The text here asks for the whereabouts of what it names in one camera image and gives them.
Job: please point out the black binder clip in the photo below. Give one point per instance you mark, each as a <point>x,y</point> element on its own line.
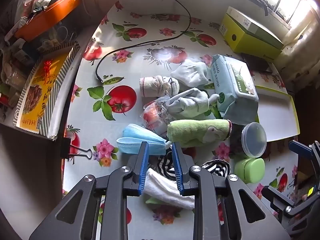
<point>65,147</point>

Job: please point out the green cardboard box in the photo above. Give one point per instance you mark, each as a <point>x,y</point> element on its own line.
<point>245,42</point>

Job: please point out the window frame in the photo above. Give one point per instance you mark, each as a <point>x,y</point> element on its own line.
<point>282,0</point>

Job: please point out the green round container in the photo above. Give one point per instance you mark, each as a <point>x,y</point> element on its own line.
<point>250,170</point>

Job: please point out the pale green wet wipes pack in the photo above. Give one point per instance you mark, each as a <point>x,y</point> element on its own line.
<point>232,92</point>

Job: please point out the orange box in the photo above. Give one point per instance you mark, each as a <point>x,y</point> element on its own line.
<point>50,17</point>

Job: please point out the light blue sock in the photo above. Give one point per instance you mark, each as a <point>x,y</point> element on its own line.
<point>190,72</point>

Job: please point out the clear plastic bag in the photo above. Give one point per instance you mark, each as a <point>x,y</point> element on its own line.
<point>153,116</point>

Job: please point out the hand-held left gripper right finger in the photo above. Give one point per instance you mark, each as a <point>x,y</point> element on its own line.
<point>178,172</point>

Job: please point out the grey sock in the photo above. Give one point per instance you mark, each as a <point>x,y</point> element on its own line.
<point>192,102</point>

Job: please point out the clear plastic lid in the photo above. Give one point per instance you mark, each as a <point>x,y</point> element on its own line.
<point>253,140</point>

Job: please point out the cream patterned curtain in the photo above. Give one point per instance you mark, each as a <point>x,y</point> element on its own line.
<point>300,62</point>

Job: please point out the black phone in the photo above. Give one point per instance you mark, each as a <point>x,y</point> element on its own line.
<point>257,62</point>

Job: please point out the green towel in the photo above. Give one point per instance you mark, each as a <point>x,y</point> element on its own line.
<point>192,131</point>

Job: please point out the blue face mask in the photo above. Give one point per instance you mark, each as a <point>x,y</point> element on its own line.
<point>136,138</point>

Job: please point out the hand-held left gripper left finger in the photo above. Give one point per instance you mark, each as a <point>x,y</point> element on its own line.
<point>143,172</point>

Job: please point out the cream sock with red stripes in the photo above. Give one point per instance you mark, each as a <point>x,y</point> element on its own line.
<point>155,86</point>

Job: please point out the floral tablecloth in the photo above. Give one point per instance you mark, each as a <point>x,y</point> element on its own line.
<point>140,55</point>

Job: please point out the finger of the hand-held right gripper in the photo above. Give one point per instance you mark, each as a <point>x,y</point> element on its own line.
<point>298,146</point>
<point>275,196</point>

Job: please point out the green-edged white tray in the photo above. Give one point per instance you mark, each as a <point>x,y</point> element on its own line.
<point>275,110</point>

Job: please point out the black white striped cloth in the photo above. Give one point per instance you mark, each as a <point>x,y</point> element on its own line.
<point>217,168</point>

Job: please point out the white sock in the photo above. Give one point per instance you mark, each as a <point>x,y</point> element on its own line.
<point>165,190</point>

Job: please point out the light green cloth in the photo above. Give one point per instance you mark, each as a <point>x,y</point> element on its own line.
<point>153,201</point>

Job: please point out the yellow printed box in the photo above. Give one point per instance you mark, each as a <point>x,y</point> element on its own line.
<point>42,92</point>

